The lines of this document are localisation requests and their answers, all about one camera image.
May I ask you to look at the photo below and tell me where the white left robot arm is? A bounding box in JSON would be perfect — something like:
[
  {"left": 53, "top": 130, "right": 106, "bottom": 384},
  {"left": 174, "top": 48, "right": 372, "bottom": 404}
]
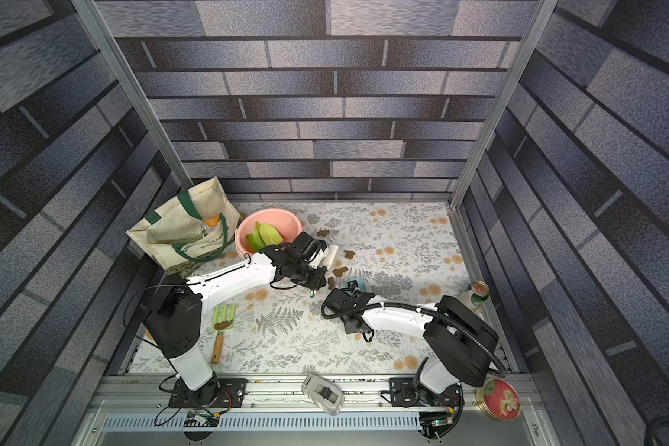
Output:
[{"left": 142, "top": 232, "right": 339, "bottom": 411}]

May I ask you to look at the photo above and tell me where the green trowel yellow blue handle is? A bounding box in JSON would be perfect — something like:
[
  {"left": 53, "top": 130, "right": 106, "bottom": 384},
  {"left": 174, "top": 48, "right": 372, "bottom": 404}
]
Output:
[{"left": 246, "top": 233, "right": 262, "bottom": 253}]

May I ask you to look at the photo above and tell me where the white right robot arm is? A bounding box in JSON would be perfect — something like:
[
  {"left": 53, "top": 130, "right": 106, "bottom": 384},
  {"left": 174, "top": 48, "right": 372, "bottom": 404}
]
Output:
[{"left": 321, "top": 288, "right": 507, "bottom": 407}]

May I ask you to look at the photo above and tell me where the cream canvas tote bag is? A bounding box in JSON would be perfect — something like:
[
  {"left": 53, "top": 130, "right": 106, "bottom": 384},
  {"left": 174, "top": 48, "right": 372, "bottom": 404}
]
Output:
[{"left": 126, "top": 178, "right": 242, "bottom": 278}]

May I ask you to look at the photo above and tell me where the green shovel brown handle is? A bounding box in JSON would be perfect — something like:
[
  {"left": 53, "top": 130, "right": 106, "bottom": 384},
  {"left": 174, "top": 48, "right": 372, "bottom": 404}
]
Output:
[{"left": 251, "top": 223, "right": 267, "bottom": 252}]

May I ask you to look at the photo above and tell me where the pink plastic bucket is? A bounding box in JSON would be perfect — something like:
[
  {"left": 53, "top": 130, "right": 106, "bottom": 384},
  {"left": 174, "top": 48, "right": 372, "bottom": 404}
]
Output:
[{"left": 235, "top": 208, "right": 303, "bottom": 258}]

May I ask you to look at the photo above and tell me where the round red gold tin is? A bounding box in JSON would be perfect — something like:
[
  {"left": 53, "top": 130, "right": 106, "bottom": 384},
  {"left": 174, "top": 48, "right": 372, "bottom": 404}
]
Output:
[{"left": 475, "top": 378, "right": 522, "bottom": 422}]

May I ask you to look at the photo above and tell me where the blue trowel with soil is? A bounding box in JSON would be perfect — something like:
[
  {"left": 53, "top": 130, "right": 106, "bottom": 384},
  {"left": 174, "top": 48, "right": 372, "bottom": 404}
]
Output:
[{"left": 346, "top": 278, "right": 367, "bottom": 293}]

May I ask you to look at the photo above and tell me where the green trowel brown handle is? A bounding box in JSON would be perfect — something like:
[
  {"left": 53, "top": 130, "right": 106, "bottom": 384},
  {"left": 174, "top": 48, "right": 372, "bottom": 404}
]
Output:
[{"left": 258, "top": 222, "right": 284, "bottom": 246}]

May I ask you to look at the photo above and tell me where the green hand rake wooden handle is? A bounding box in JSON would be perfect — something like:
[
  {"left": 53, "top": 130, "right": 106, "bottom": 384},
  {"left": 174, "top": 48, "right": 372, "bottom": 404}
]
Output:
[{"left": 211, "top": 304, "right": 237, "bottom": 364}]

